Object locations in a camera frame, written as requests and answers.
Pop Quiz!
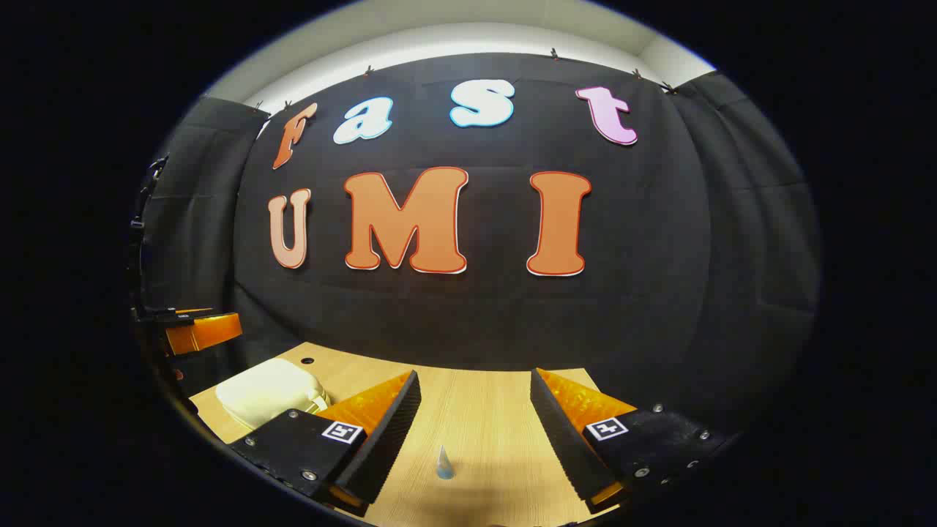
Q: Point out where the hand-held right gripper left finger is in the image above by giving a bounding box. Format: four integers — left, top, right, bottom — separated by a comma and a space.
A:
229, 370, 423, 517

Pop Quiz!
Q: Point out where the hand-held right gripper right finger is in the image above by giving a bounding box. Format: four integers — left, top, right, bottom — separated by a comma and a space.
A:
530, 368, 725, 507

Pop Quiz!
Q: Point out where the cream yellow suitcase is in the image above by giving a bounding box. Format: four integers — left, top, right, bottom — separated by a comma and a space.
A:
215, 359, 332, 431

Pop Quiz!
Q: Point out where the black backdrop cloth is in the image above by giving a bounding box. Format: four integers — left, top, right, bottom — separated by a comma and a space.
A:
132, 53, 821, 440

